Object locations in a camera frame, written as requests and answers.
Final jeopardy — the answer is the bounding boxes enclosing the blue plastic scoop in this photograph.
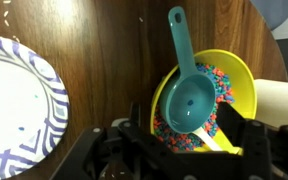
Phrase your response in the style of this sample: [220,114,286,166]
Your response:
[160,6,215,134]

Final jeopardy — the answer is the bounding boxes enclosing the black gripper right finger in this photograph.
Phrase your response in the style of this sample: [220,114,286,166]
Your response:
[217,103,288,180]

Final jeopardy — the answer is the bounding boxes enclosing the yellow-green bowl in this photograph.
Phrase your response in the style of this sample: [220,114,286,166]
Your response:
[149,48,258,156]

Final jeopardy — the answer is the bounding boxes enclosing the round wooden table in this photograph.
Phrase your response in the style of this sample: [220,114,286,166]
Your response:
[0,0,288,180]

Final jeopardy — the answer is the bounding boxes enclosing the beige ceramic mug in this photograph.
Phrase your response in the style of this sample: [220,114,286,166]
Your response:
[254,79,288,127]

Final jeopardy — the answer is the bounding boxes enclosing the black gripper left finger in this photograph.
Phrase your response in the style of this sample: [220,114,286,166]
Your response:
[50,103,169,180]

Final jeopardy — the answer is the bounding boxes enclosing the white spoon in bowl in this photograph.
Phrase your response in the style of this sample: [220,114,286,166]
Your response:
[193,127,222,151]

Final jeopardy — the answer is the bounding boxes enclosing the colourful beads in bowl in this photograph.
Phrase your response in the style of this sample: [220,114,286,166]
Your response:
[150,63,238,153]

